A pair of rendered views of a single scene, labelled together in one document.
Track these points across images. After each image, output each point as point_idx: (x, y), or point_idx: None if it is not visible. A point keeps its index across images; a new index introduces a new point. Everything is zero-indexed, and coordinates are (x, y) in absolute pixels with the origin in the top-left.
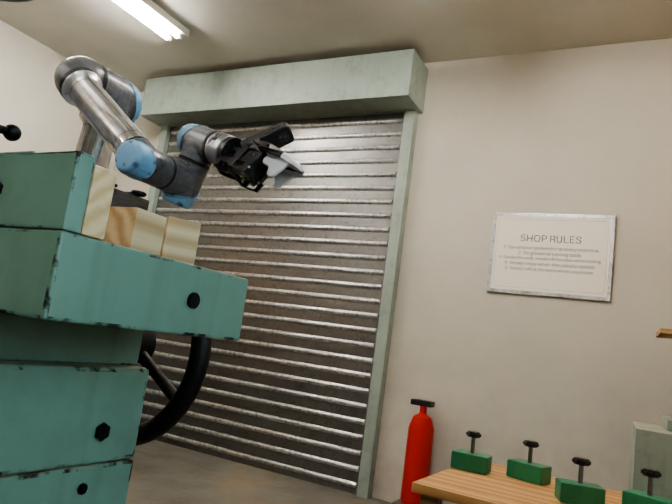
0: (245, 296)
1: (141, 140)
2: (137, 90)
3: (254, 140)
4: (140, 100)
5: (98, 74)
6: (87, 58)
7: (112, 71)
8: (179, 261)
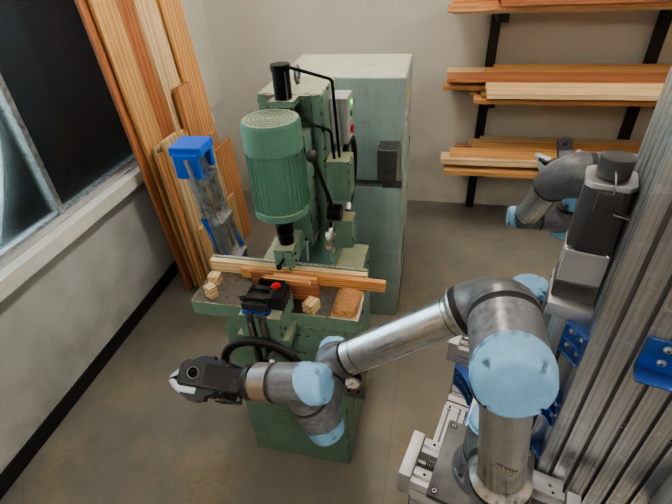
0: (192, 304)
1: (335, 344)
2: (480, 357)
3: (220, 359)
4: (472, 373)
5: (466, 303)
6: (484, 281)
7: (489, 312)
8: (203, 283)
